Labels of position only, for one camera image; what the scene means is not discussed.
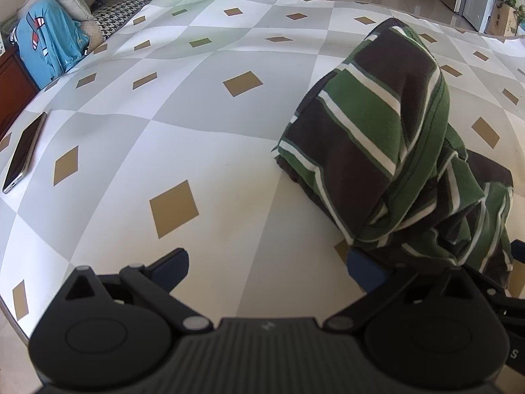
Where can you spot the wooden side cabinet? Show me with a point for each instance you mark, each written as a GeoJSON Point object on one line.
{"type": "Point", "coordinates": [12, 78]}

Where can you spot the diamond patterned table cover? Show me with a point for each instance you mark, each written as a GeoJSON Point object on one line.
{"type": "Point", "coordinates": [184, 152]}

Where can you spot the houndstooth covered sofa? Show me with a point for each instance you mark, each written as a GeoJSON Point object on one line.
{"type": "Point", "coordinates": [123, 2]}

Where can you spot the cardboard box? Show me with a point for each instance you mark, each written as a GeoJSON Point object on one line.
{"type": "Point", "coordinates": [502, 20]}

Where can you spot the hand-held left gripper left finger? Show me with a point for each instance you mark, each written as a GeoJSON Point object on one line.
{"type": "Point", "coordinates": [174, 264]}

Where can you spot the green brown striped t-shirt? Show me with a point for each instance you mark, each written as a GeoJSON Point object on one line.
{"type": "Point", "coordinates": [369, 152]}

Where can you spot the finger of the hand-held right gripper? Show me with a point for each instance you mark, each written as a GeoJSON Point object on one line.
{"type": "Point", "coordinates": [519, 252]}
{"type": "Point", "coordinates": [512, 310]}

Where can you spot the light blue printed garment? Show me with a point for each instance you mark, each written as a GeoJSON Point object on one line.
{"type": "Point", "coordinates": [49, 37]}

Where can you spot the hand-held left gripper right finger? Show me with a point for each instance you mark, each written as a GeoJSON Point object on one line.
{"type": "Point", "coordinates": [365, 273]}

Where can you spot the dotted white cushion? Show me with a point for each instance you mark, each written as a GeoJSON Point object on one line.
{"type": "Point", "coordinates": [93, 33]}

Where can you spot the smartphone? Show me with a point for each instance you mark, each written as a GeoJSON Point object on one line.
{"type": "Point", "coordinates": [22, 154]}

